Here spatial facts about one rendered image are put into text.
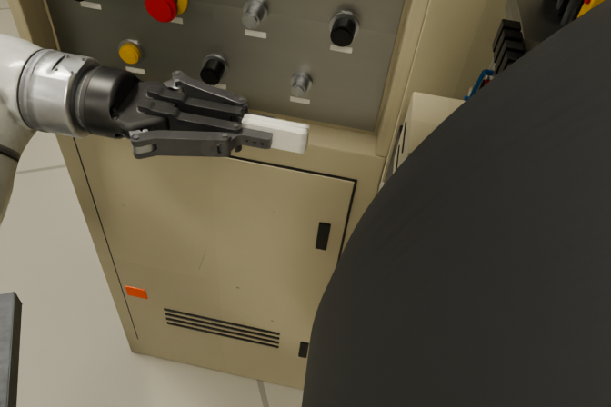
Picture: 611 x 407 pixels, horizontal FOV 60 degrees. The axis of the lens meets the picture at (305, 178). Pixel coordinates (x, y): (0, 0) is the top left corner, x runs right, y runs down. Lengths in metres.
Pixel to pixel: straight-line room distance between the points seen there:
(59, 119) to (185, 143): 0.14
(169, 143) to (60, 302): 1.25
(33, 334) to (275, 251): 0.91
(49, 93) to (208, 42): 0.27
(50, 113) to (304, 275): 0.61
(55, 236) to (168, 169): 1.04
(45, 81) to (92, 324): 1.17
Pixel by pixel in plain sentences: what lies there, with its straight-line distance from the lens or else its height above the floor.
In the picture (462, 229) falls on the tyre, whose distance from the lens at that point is 0.16.
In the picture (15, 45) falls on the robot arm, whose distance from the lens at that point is 0.64.
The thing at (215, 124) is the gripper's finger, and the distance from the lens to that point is 0.56.
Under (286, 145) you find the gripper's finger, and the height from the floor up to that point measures 1.05.
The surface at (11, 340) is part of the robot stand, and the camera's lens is 0.95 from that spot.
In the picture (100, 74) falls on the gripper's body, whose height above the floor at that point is 1.10.
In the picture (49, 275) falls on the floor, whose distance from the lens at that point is 1.82.
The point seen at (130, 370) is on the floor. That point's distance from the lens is 1.60.
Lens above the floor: 1.43
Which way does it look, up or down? 46 degrees down
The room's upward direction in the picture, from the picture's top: 7 degrees clockwise
